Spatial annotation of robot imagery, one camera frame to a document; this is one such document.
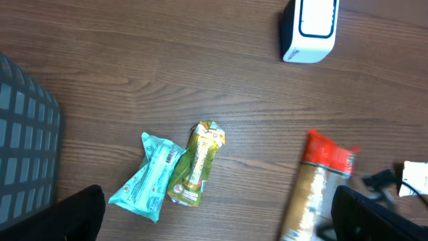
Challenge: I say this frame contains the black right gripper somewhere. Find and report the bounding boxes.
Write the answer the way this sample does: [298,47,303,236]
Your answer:
[361,169,397,210]

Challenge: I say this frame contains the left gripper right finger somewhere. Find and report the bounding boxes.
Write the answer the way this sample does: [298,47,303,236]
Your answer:
[331,185,427,241]

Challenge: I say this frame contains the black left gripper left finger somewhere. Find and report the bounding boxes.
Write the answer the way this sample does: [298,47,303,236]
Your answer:
[1,185,106,241]

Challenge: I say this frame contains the orange pasta package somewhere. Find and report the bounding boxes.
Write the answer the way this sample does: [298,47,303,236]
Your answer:
[279,129,359,240]

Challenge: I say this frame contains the teal snack packet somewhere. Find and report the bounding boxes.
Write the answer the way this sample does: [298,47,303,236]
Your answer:
[108,133,186,222]

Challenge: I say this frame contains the green snack pouch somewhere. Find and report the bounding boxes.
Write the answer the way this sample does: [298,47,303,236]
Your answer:
[167,120,227,207]

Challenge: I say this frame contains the white barcode scanner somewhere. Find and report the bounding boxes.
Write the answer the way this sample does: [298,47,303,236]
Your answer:
[280,0,340,64]

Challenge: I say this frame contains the grey plastic mesh basket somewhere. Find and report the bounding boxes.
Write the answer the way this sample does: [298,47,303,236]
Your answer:
[0,55,64,230]

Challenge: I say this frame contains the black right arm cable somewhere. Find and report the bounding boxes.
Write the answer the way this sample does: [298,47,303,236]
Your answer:
[399,180,428,208]

